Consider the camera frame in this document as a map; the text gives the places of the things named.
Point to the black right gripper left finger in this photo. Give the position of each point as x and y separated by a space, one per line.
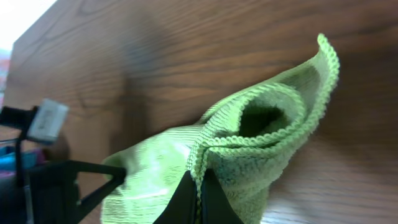
182 206

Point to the blue folded cloth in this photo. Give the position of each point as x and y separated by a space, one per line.
8 160

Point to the green microfiber cloth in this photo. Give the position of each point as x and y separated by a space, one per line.
247 139

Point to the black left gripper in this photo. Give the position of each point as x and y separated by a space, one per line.
49 194

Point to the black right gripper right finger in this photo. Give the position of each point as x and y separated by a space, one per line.
215 207

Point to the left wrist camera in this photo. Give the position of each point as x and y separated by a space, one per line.
47 122

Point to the purple folded cloth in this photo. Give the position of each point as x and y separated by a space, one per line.
40 160

